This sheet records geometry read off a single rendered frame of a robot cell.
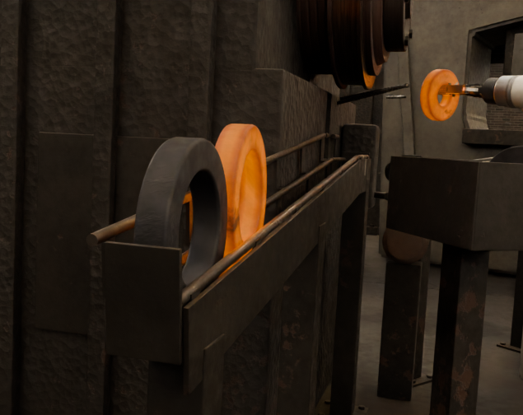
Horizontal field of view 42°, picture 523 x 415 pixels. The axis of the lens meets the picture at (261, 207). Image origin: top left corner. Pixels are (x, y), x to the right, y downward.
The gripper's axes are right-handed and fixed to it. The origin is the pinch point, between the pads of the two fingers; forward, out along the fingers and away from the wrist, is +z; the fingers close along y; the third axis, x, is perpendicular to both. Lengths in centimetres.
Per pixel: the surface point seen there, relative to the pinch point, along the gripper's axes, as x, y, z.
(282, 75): -4, -91, -31
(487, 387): -92, 14, -20
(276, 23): 7, -84, -19
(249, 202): -24, -118, -58
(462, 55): 33, 185, 124
